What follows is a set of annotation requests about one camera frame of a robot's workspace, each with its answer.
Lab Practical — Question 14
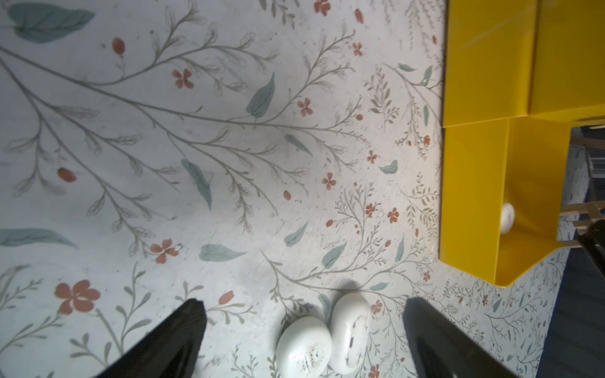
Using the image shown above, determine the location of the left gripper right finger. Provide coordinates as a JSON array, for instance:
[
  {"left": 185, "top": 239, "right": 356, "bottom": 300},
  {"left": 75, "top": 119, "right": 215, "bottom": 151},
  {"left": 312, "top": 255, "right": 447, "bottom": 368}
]
[{"left": 403, "top": 298, "right": 515, "bottom": 377}]

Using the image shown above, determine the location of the small wooden easel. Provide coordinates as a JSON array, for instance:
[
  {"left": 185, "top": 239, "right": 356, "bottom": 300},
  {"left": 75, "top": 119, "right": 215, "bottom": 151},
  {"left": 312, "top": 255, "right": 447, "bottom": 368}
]
[{"left": 560, "top": 124, "right": 604, "bottom": 236}]

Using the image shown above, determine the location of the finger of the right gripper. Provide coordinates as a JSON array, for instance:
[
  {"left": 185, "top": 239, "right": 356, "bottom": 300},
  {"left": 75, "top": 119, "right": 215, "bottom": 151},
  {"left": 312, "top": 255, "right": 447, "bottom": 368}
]
[{"left": 578, "top": 220, "right": 605, "bottom": 277}]

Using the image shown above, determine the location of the yellow three-drawer cabinet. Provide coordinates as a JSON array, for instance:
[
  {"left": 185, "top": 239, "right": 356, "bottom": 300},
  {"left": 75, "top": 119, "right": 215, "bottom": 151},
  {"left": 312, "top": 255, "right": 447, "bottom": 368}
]
[{"left": 443, "top": 0, "right": 605, "bottom": 129}]

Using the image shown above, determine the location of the white earphone case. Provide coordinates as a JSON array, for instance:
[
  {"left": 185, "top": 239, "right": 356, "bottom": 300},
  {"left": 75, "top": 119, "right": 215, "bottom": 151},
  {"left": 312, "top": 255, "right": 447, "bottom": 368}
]
[
  {"left": 329, "top": 293, "right": 371, "bottom": 375},
  {"left": 276, "top": 317, "right": 332, "bottom": 378},
  {"left": 499, "top": 203, "right": 515, "bottom": 235}
]

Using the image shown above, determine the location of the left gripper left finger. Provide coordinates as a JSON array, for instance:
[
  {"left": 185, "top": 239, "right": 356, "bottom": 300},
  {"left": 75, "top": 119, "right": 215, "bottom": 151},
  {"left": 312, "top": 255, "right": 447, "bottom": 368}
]
[{"left": 99, "top": 299, "right": 207, "bottom": 378}]

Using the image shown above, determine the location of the yellow bottom drawer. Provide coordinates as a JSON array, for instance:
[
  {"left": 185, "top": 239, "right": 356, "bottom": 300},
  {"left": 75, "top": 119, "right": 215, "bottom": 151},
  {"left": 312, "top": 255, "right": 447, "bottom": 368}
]
[{"left": 440, "top": 117, "right": 572, "bottom": 288}]

